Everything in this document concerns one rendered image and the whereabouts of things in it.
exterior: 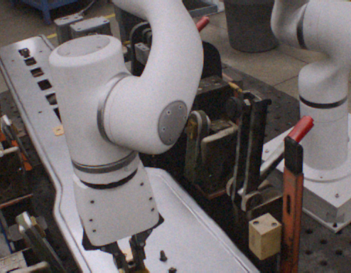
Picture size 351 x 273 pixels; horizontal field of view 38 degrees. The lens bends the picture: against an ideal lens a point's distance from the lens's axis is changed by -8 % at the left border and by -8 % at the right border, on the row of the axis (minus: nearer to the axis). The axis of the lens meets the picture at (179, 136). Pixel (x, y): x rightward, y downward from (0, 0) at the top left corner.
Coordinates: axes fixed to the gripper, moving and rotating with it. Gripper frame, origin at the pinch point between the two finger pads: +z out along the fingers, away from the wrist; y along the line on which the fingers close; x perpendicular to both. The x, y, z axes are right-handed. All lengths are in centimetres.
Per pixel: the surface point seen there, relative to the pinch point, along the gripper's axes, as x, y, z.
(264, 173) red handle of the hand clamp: 0.8, -22.1, -5.8
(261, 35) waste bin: -248, -189, 88
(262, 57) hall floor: -242, -184, 103
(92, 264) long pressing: -4.3, 4.8, 3.0
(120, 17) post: -93, -35, -3
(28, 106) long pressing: -64, 2, 3
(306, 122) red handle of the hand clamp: 0.7, -30.1, -11.4
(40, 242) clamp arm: -3.8, 11.3, -4.8
